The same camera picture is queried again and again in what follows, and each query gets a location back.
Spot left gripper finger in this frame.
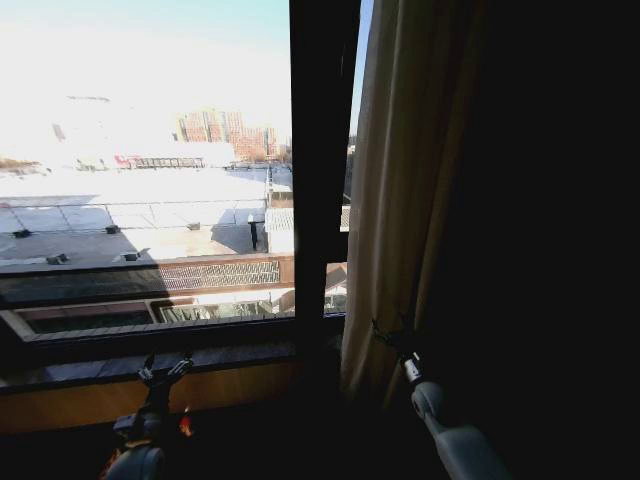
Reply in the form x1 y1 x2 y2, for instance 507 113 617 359
136 351 157 385
166 348 196 378

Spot brown wooden wall panel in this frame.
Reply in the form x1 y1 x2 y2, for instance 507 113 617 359
0 360 304 437

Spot red brick high-rise buildings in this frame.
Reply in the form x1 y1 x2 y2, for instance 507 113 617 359
173 107 291 163

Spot rooftop metal railing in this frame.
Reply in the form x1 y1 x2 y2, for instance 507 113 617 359
0 197 269 237

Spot dark window frame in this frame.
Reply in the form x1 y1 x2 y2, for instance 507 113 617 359
0 0 362 354

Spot brown lattice parapet wall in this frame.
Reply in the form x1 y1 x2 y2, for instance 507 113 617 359
0 253 296 306

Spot dark stone window sill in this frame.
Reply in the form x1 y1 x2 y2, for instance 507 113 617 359
0 341 301 396

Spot beige fabric curtain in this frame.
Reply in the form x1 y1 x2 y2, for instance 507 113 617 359
338 0 640 480

